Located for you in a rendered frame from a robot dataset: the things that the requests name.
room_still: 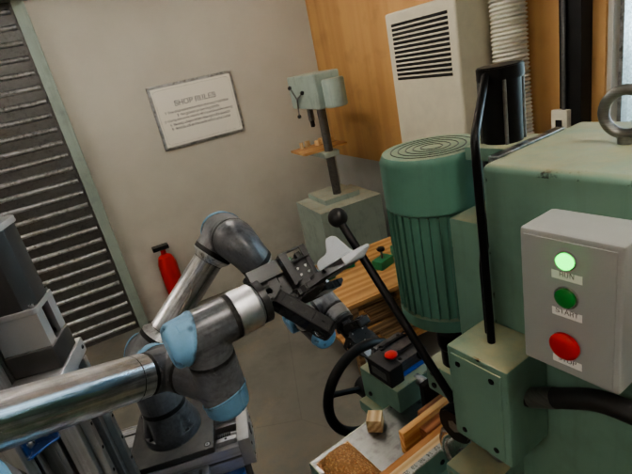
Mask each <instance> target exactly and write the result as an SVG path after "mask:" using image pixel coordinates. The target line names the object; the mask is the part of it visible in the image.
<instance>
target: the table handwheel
mask: <svg viewBox="0 0 632 474"><path fill-rule="evenodd" d="M383 340H386V339H384V338H370V339H366V340H362V341H361V342H359V343H357V344H356V345H354V346H353V347H351V348H350V349H349V350H348V351H347V352H346V353H345V354H344V355H343V356H342V357H341V358H340V359H339V361H338V362H337V363H336V365H335V366H334V368H333V370H332V371H331V372H330V374H329V377H328V379H327V382H326V385H325V388H324V399H323V408H324V416H325V419H326V421H327V423H328V425H329V426H330V427H331V429H332V430H334V431H335V432H336V433H337V434H339V435H343V436H346V435H348V434H349V433H351V432H352V431H354V430H355V429H356V428H358V427H359V426H361V425H362V424H361V425H358V426H346V425H344V424H342V423H341V422H340V421H339V420H338V419H337V417H336V415H335V411H334V398H336V397H340V396H344V395H349V394H354V393H356V394H358V395H359V396H360V397H361V398H363V397H365V396H366V394H365V389H364V386H363V381H362V376H359V377H358V378H357V379H356V381H355V386H354V387H350V388H346V389H341V390H336V387H337V384H338V381H339V379H340V377H341V375H342V374H343V372H344V371H345V369H346V368H347V366H348V365H349V364H350V363H351V362H352V361H353V360H354V359H355V358H356V357H357V356H359V355H360V354H362V353H363V352H365V351H368V350H370V349H373V347H374V346H375V345H377V344H379V343H380V342H382V341H383ZM335 390H336V391H335Z"/></svg>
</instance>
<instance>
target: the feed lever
mask: <svg viewBox="0 0 632 474"><path fill-rule="evenodd" d="M347 219H348V215H347V213H346V212H345V211H344V210H343V209H342V208H334V209H332V210H331V211H330V212H329V214H328V222H329V224H330V225H331V226H333V227H335V228H340V230H341V231H342V233H343V235H344V236H345V238H346V239H347V241H348V243H349V244H350V246H351V247H352V249H353V250H355V249H357V248H358V247H360V244H359V243H358V241H357V240H356V238H355V236H354V234H353V233H352V232H351V231H350V229H349V227H348V226H347V224H346V222H347ZM360 261H361V263H362V264H363V266H364V268H365V269H366V271H367V272H368V274H369V276H370V277H371V279H372V281H373V282H374V284H375V286H376V287H377V289H378V290H379V292H380V293H381V294H382V296H383V297H384V299H385V301H386V302H387V304H388V306H389V308H390V309H391V311H392V312H393V314H394V315H395V317H396V319H397V320H398V322H399V323H400V325H401V327H402V328H403V330H404V332H405V334H406V335H407V337H408V338H409V339H410V341H411V342H412V344H413V345H414V347H415V348H416V350H417V352H418V353H419V355H420V357H421V359H422V360H423V362H424V363H425V365H426V367H427V368H428V370H429V371H430V373H431V374H432V376H433V378H434V379H435V380H436V382H437V384H438V385H439V387H440V388H441V390H442V392H443V393H444V395H445V396H446V398H447V400H448V401H449V403H448V404H446V405H445V406H444V407H443V408H441V409H440V412H439V416H440V421H441V423H442V425H443V427H444V429H445V430H446V432H447V433H448V434H449V435H450V436H451V437H452V438H453V439H454V440H456V441H458V442H460V443H463V444H468V443H469V442H470V441H471V440H470V439H468V438H467V437H465V436H464V435H462V434H460V433H459V432H458V431H457V427H456V418H455V411H454V402H453V395H452V390H451V388H450V386H449V384H448V383H447V381H446V380H445V378H444V377H443V375H442V373H441V372H440V370H439V369H438V367H437V366H436V365H435V363H434V361H433V360H432V358H431V357H430V355H429V353H428V352H427V350H426V349H425V347H424V345H423V344H422V342H421V341H420V339H419V337H418V335H417V334H416V332H415V331H414V329H413V328H412V326H411V324H410V323H409V322H408V321H407V319H406V318H405V316H404V314H403V312H402V311H401V309H400V308H399V306H398V304H397V303H396V301H395V300H394V298H393V297H392V295H391V293H390V292H389V290H388V289H387V286H386V285H385V283H384V282H383V280H382V279H381V278H380V276H379V275H378V273H377V272H376V270H375V269H374V267H373V265H372V264H371V262H370V260H369V259H368V257H367V255H366V254H365V256H364V257H363V258H362V259H360Z"/></svg>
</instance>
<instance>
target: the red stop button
mask: <svg viewBox="0 0 632 474"><path fill-rule="evenodd" d="M549 346H550V348H551V350H552V351H553V352H554V353H555V354H556V355H557V356H558V357H560V358H562V359H564V360H568V361H572V360H575V359H576V358H577V357H578V356H579V354H580V349H579V346H578V344H577V342H576V341H575V340H574V339H573V338H572V337H571V336H569V335H567V334H565V333H562V332H556V333H554V334H553V335H552V336H551V337H550V338H549Z"/></svg>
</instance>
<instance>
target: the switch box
mask: <svg viewBox="0 0 632 474"><path fill-rule="evenodd" d="M520 235H521V256H522V277H523V297H524V319H525V340H526V354H527V355H528V356H531V357H533V358H535V359H538V360H540V361H542V362H544V363H546V364H548V365H550V366H553V367H555V368H557V369H559V370H562V371H565V372H568V373H570V374H572V375H574V376H576V377H578V378H580V379H582V380H585V381H587V382H589V383H592V384H594V385H596V386H598V387H601V388H603V389H605V390H608V391H610V392H612V393H615V394H621V393H622V392H623V391H624V390H625V389H626V388H627V387H628V386H629V385H630V384H631V383H632V220H627V219H621V218H615V217H608V216H603V215H596V214H589V213H578V212H572V211H565V210H560V209H551V210H549V211H547V212H546V213H543V214H542V215H540V216H538V217H536V218H535V219H533V220H531V221H529V222H528V223H527V224H525V225H523V226H522V227H521V229H520ZM561 251H568V252H570V253H572V254H573V255H574V256H575V257H576V259H577V267H576V268H575V269H574V270H572V271H564V270H562V269H561V268H559V267H558V266H557V264H556V262H555V257H556V255H557V254H558V253H559V252H561ZM551 269H554V270H557V271H561V272H564V273H568V274H572V275H575V276H579V277H582V285H578V284H576V283H572V282H569V281H565V280H561V279H558V278H554V277H552V276H551ZM560 286H565V287H569V288H571V289H572V290H573V291H575V292H576V294H577V296H578V299H579V303H578V306H577V307H576V308H573V309H567V308H563V307H561V306H560V305H558V303H557V302H556V300H555V298H554V291H555V290H556V289H557V288H558V287H560ZM552 306H554V307H557V308H562V309H565V310H568V311H571V312H574V313H576V314H579V315H582V323H579V322H576V321H573V320H570V319H567V318H564V317H561V316H559V315H557V314H554V313H552ZM556 332H562V333H565V334H567V335H569V336H571V337H572V338H573V339H574V340H575V341H576V342H577V344H578V346H579V349H580V354H579V356H578V357H577V358H576V359H575V360H573V361H575V362H576V363H579V364H581V365H582V371H578V370H576V369H574V368H571V367H569V366H567V365H564V364H562V363H560V362H558V361H556V360H553V353H554V352H553V351H552V350H551V348H550V346H549V338H550V337H551V336H552V335H553V334H554V333H556ZM554 354H555V353H554Z"/></svg>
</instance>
